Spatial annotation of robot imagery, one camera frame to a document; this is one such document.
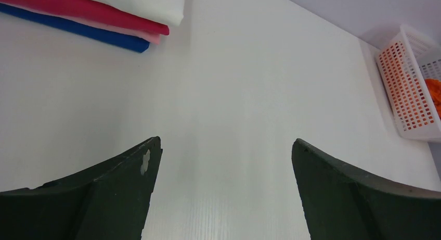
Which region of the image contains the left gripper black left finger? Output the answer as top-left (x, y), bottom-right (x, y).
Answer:
top-left (1, 136), bottom-right (163, 239)

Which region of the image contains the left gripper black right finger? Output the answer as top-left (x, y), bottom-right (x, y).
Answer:
top-left (292, 138), bottom-right (440, 239)

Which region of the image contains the orange t-shirt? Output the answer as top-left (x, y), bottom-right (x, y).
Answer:
top-left (425, 79), bottom-right (441, 118)

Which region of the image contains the white plastic basket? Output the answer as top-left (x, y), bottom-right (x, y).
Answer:
top-left (375, 24), bottom-right (440, 143)

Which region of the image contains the folded pink t-shirt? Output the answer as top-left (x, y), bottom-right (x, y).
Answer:
top-left (14, 5), bottom-right (161, 45)

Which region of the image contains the folded blue t-shirt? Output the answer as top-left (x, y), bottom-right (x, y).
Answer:
top-left (1, 4), bottom-right (150, 53)

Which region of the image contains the folded white t-shirt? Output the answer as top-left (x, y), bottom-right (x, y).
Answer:
top-left (93, 0), bottom-right (185, 27)

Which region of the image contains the folded magenta t-shirt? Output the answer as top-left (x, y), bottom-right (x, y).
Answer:
top-left (1, 0), bottom-right (170, 35)

